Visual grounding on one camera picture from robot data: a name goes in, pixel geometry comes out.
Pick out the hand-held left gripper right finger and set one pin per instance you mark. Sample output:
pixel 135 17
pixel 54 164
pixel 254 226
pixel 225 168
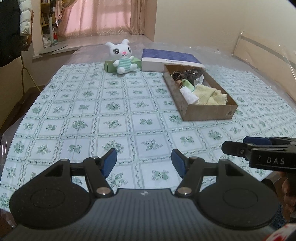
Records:
pixel 179 162

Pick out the green microfiber cloth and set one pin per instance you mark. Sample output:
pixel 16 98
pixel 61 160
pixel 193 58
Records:
pixel 187 83

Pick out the wooden bookshelf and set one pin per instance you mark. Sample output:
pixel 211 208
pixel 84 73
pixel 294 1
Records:
pixel 45 11

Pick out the red white small item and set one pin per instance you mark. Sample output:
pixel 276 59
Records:
pixel 55 32

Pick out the yellow terry towel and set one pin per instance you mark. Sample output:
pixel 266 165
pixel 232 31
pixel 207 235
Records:
pixel 212 95

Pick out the white bunny plush toy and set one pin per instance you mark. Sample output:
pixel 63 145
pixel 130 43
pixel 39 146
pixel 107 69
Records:
pixel 122 58

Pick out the plastic wrapped wooden headboard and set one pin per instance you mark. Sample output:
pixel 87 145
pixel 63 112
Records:
pixel 261 55

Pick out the brown cardboard box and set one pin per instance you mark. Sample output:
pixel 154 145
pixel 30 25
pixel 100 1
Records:
pixel 208 112

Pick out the gold clothes rack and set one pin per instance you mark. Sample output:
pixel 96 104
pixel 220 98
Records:
pixel 29 74

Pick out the covered standing fan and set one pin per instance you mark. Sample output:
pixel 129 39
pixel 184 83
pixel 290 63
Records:
pixel 50 34

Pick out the green carton box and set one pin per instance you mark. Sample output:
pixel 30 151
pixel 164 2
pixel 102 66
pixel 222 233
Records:
pixel 109 66

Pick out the pink curtain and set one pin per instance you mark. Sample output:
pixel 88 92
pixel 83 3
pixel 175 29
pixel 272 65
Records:
pixel 104 16

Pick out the purple white flat box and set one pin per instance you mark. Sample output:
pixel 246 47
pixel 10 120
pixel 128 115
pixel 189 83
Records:
pixel 168 56

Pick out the white towel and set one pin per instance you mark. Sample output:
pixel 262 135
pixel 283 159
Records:
pixel 188 95

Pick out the white thin cloth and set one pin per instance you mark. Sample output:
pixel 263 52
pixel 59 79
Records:
pixel 199 80

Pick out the white red printed clothing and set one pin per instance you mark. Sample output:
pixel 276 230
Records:
pixel 282 233

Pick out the beige small item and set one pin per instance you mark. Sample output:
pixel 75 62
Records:
pixel 177 81

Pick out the brown fuzzy scrunchie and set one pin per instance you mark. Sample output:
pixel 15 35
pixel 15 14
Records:
pixel 177 76

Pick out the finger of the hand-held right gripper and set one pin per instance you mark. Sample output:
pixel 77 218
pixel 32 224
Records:
pixel 235 150
pixel 257 140

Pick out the white puffer jacket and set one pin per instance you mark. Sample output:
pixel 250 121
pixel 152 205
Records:
pixel 25 18

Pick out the black puffer jacket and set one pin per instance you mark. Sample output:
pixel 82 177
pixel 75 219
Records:
pixel 10 30

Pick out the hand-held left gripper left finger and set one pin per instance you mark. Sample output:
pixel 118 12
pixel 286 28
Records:
pixel 108 162

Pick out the person's right hand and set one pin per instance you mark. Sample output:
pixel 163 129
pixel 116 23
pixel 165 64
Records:
pixel 290 197

